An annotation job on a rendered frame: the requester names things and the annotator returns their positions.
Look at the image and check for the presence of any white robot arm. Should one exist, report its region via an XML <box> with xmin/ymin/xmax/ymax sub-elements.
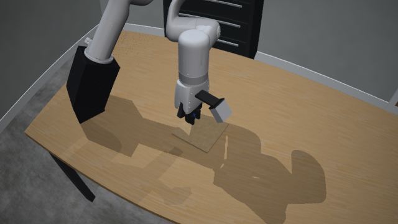
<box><xmin>84</xmin><ymin>0</ymin><xmax>233</xmax><ymax>123</ymax></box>

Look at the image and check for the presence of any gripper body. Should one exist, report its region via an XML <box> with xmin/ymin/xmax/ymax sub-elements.
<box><xmin>175</xmin><ymin>77</ymin><xmax>209</xmax><ymax>114</ymax></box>

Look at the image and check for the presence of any tan square mat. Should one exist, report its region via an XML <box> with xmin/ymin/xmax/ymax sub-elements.
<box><xmin>172</xmin><ymin>110</ymin><xmax>229</xmax><ymax>153</ymax></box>

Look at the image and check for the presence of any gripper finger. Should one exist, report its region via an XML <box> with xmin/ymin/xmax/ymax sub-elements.
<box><xmin>193</xmin><ymin>103</ymin><xmax>202</xmax><ymax>119</ymax></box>
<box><xmin>177</xmin><ymin>102</ymin><xmax>195</xmax><ymax>125</ymax></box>

